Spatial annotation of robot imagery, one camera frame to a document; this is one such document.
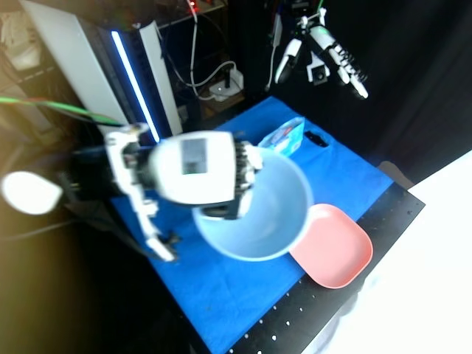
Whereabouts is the white column with blue light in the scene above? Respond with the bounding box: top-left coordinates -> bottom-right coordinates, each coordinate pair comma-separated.
20,0 -> 184,145

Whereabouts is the blue plastic tissue package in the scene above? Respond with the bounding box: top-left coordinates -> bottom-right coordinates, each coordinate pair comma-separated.
257,117 -> 306,158

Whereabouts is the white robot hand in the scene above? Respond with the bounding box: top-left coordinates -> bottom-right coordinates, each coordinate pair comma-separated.
275,25 -> 369,100
149,131 -> 266,222

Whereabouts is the blue cloth mat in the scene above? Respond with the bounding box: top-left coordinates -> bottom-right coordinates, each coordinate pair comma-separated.
108,96 -> 392,353

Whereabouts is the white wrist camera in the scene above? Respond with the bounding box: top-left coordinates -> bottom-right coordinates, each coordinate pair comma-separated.
305,51 -> 330,86

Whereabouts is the pink square plate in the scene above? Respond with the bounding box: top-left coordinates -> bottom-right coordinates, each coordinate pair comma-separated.
288,203 -> 374,290

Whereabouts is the white power strip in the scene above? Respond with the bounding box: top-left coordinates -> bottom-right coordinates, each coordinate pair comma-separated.
208,69 -> 245,103

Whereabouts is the white cable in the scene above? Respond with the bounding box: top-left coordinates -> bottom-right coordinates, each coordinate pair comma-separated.
186,7 -> 239,99

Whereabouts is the light blue bowl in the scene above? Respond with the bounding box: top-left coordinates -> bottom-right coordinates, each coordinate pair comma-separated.
192,150 -> 314,263

